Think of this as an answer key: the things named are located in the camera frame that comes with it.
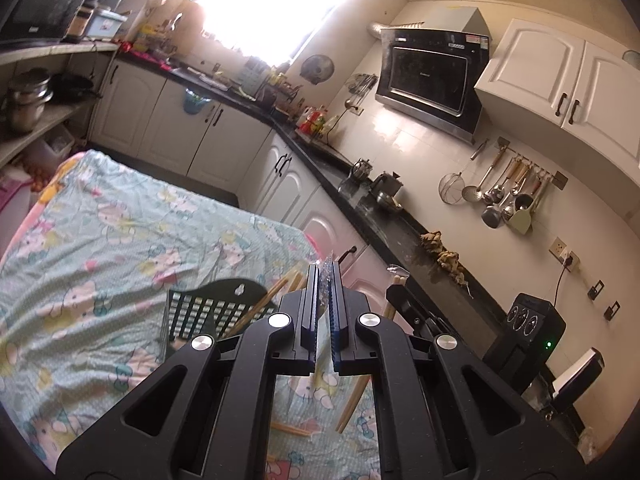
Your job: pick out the black kitchen countertop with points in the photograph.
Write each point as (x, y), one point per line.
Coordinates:
(400, 230)

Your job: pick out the small wall fan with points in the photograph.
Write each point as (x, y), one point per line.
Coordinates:
(317, 69)

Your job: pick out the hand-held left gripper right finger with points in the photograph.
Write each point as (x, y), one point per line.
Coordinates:
(338, 315)

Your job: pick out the black wok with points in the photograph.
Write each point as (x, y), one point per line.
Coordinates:
(75, 87)

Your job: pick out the bamboo chopstick pair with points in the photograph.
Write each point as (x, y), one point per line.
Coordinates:
(325, 290)
(292, 282)
(260, 304)

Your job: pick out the stacked metal pots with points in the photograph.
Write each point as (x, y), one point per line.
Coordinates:
(27, 102)

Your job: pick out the row of hanging kitchen utensils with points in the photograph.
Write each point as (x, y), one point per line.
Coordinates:
(505, 195)

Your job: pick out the hanging metal ladles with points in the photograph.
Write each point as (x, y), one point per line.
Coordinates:
(361, 87)

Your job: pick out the dark teapot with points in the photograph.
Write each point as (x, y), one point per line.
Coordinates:
(386, 191)

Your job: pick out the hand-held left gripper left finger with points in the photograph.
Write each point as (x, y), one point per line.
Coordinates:
(313, 315)

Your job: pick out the group of cooking oil bottles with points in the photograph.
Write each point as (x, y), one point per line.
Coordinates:
(315, 121)

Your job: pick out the metal shelf rack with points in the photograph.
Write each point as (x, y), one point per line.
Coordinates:
(45, 52)

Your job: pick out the cartoon cat printed tablecloth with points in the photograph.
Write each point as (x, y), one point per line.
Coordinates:
(125, 260)

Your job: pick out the blue plastic dish box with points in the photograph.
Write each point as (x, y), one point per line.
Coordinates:
(105, 24)

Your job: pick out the wall power socket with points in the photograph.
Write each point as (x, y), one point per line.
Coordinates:
(564, 255)

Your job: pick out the countertop utensil rack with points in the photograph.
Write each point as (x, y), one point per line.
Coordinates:
(254, 77)

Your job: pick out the black plastic basket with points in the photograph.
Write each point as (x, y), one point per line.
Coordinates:
(205, 315)

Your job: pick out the black range hood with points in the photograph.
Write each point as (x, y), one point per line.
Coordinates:
(425, 80)

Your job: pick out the black microwave oven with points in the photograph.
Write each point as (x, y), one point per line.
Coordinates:
(45, 0)

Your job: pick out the blue hanging plastic bin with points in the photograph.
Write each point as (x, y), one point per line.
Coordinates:
(196, 102)

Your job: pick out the white base kitchen cabinets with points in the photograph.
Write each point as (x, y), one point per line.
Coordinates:
(225, 140)

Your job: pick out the ginger roots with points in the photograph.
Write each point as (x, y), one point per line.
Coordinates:
(445, 257)

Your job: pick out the metal kettle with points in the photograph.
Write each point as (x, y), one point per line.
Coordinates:
(360, 171)

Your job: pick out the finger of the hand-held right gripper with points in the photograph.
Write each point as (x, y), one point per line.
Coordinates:
(405, 305)

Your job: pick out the white and black device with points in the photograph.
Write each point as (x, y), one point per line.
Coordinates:
(580, 375)

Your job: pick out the black wall hooks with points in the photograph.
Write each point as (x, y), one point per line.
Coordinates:
(602, 300)

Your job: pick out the kitchen window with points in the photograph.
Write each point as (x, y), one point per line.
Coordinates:
(270, 0)

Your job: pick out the white wall cabinet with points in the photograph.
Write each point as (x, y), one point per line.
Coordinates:
(560, 80)

